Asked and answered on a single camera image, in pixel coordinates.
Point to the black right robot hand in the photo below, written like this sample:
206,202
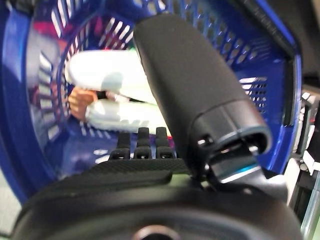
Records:
150,205

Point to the green white napa cabbage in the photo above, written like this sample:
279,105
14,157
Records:
100,70

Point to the blue plastic shopping basket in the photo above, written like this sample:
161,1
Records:
15,100

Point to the small green white bok choy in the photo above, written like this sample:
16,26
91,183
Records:
120,117

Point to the orange fruit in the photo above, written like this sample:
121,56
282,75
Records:
80,102

